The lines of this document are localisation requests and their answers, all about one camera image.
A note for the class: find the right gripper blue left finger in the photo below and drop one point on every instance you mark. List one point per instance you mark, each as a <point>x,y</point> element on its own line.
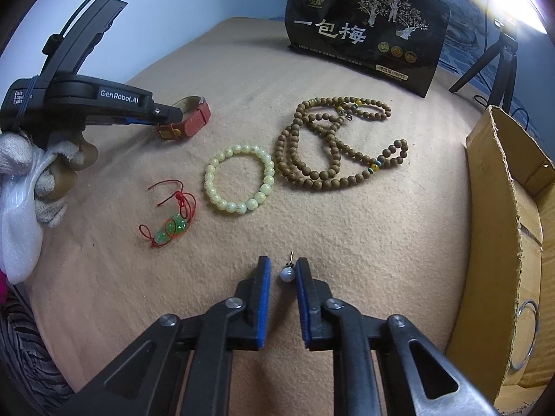
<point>237,323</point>

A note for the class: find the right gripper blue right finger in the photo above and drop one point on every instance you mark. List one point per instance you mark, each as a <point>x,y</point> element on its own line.
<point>331,324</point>

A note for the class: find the white pearl earring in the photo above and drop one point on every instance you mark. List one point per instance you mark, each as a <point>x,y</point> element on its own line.
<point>288,272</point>

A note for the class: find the red leather strap watch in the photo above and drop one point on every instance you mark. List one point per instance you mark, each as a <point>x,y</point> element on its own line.
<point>195,113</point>

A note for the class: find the left white gloved hand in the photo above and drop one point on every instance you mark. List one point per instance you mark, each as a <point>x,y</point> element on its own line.
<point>37,179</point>

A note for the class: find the cardboard box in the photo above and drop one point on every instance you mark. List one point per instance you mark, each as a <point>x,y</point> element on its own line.
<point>503,337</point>

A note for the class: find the black snack bag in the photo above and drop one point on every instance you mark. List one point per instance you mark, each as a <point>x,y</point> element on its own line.
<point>400,40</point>

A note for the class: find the black mini tripod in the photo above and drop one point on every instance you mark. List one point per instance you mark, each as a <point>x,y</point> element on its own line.
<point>502,91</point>

